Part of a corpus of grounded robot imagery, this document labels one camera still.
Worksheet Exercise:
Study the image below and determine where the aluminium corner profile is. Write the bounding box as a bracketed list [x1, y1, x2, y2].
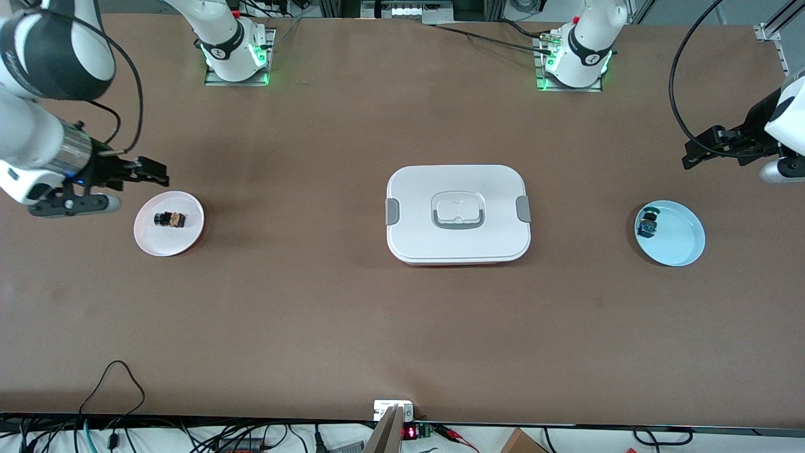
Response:
[753, 24, 788, 95]

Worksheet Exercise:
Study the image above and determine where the pale pink round plate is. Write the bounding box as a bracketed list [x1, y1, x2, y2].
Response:
[133, 191, 205, 257]

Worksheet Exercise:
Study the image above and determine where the light blue round plate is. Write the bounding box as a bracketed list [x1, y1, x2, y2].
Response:
[633, 200, 706, 267]

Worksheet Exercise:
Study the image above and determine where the white lidded lunch box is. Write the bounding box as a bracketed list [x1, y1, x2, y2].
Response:
[385, 165, 532, 266]

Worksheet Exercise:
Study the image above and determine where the white socket strip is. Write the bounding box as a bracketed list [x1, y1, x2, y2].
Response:
[362, 0, 455, 20]

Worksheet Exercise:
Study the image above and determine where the brown cardboard box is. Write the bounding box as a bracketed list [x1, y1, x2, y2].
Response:
[500, 428, 548, 453]

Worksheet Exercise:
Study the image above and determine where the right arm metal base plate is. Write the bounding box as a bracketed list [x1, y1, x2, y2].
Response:
[204, 26, 276, 87]

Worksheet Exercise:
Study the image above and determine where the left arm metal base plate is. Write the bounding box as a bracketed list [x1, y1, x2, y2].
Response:
[535, 35, 603, 92]

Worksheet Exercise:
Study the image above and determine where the thin black looped cable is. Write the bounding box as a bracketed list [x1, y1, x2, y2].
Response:
[79, 360, 147, 435]

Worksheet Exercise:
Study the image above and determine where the black base power cable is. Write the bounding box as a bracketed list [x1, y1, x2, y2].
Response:
[428, 24, 554, 48]

